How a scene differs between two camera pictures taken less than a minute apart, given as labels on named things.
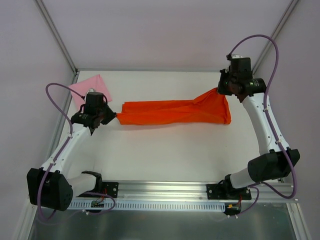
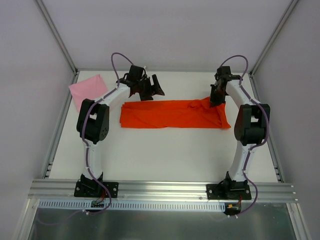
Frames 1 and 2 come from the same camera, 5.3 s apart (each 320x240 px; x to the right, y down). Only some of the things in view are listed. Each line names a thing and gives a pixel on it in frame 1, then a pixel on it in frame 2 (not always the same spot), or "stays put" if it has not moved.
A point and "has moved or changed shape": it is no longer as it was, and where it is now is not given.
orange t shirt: x=211 y=108 has moved or changed shape
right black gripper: x=223 y=86 to x=217 y=94
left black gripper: x=108 y=113 to x=146 y=87
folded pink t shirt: x=95 y=82 stays put
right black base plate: x=215 y=191 stays put
